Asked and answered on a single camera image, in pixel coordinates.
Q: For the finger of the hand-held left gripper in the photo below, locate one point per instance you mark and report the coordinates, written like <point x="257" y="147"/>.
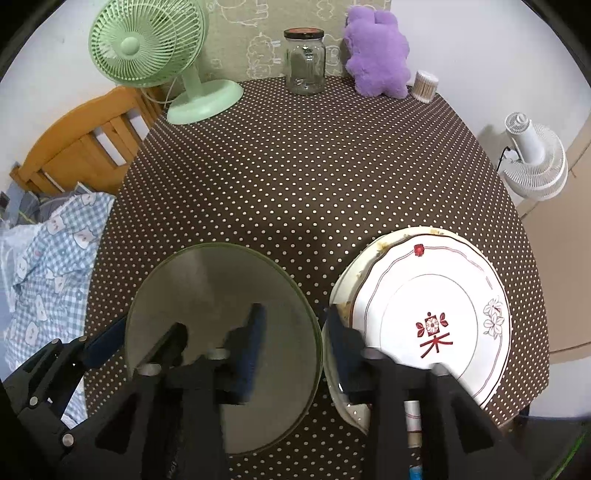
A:
<point x="106" y="341"/>
<point x="161" y="344"/>

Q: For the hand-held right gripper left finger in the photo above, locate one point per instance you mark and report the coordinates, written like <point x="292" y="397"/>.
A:
<point x="251" y="350"/>

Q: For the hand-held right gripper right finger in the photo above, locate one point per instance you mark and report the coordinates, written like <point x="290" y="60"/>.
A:
<point x="346" y="355"/>

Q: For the large yellow flower plate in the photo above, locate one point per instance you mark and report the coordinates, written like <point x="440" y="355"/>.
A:
<point x="355" y="413"/>

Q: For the large grey bowl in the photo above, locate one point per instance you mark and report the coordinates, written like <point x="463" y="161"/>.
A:
<point x="207" y="286"/>

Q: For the white plate with red pattern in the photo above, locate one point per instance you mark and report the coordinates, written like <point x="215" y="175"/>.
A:
<point x="461" y="295"/>

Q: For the blue checked cloth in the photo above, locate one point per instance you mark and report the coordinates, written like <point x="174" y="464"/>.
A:
<point x="46" y="277"/>

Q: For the white tube with red band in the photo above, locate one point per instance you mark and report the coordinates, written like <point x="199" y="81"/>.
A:
<point x="412" y="420"/>

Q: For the grey cloth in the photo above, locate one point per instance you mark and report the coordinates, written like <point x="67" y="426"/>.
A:
<point x="30" y="207"/>

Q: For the brown polka dot tablecloth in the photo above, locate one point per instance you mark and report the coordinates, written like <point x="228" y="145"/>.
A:
<point x="300" y="184"/>

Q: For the wooden chair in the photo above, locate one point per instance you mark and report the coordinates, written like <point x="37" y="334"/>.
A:
<point x="64" y="138"/>

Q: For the beige door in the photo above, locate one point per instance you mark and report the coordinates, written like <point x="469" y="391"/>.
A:
<point x="563" y="277"/>

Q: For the white fan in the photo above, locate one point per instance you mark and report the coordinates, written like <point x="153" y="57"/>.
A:
<point x="535" y="170"/>

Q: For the small toothpick jar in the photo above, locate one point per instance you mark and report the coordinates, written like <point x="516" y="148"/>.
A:
<point x="425" y="87"/>

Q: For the glass jar with dark lid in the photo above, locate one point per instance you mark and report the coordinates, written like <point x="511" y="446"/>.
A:
<point x="304" y="69"/>

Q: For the green desk fan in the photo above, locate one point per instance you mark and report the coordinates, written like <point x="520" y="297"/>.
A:
<point x="129" y="46"/>

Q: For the green patterned mat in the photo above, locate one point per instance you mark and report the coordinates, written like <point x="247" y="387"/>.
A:
<point x="249" y="46"/>

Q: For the purple plush toy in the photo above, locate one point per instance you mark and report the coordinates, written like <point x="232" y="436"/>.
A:
<point x="376" y="50"/>

